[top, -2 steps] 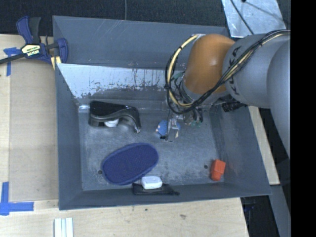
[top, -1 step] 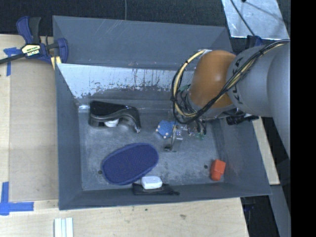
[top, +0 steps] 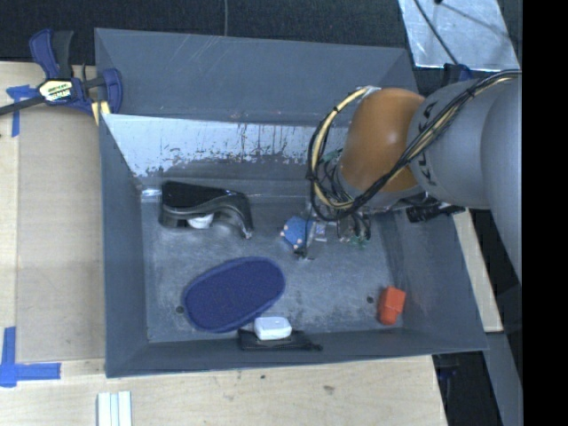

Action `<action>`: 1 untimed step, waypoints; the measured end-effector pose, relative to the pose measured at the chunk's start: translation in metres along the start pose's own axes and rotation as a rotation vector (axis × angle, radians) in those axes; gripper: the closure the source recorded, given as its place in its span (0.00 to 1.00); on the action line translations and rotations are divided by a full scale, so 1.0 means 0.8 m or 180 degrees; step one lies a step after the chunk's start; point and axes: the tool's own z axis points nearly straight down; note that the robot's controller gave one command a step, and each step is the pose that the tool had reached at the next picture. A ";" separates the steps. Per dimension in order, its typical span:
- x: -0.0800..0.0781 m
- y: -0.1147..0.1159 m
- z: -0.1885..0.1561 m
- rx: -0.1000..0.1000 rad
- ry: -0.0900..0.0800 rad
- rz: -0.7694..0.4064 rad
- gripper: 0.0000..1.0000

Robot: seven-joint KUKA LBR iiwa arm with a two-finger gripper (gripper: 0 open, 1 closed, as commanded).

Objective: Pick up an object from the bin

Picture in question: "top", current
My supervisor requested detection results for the small blue toy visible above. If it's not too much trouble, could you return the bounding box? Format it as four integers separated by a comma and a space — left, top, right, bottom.
279, 215, 312, 252

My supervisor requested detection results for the black cylinder on white bracket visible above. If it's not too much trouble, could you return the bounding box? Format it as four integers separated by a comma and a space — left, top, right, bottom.
406, 201, 466, 225

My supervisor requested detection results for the white rounded box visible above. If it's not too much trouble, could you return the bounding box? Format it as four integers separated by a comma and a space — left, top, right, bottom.
253, 315, 294, 342

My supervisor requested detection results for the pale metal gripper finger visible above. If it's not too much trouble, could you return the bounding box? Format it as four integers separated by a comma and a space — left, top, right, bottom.
304, 222, 330, 261

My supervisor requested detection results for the pale wood board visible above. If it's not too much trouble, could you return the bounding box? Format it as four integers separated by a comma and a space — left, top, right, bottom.
15, 106, 108, 364

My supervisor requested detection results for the blue oval pad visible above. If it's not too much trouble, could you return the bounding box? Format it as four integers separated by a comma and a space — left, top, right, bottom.
181, 256, 287, 334

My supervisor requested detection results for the black flat pouch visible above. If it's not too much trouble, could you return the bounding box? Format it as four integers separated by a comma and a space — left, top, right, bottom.
237, 327, 324, 352

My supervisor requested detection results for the grey metal bin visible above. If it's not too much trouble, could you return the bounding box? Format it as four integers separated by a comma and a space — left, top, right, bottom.
93, 28, 490, 379

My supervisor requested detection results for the red-orange block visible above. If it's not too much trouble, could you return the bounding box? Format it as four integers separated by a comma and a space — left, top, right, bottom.
376, 286, 407, 327

